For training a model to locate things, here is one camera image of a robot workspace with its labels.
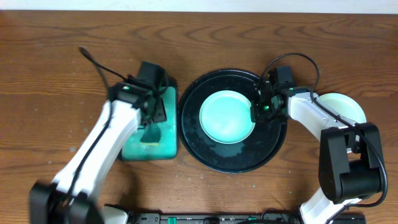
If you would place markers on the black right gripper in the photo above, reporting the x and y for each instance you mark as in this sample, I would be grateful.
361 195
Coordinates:
255 114

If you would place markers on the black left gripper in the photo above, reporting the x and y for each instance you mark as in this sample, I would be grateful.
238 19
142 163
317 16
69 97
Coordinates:
157 109

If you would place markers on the dark green sponge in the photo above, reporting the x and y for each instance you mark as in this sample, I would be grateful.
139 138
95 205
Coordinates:
151 136

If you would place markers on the green plate with stain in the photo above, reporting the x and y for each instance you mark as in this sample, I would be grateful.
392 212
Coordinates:
225 117

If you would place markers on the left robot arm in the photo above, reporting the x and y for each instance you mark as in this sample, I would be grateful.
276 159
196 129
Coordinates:
73 194

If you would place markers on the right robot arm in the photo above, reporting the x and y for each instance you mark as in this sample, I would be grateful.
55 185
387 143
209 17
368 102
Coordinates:
351 164

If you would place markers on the round black tray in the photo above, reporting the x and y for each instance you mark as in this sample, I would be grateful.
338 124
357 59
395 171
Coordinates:
244 156

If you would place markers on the green rectangular soap tray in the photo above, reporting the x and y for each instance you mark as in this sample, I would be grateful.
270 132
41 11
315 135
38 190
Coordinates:
167 147

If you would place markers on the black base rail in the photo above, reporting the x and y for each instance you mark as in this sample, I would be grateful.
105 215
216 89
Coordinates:
202 218

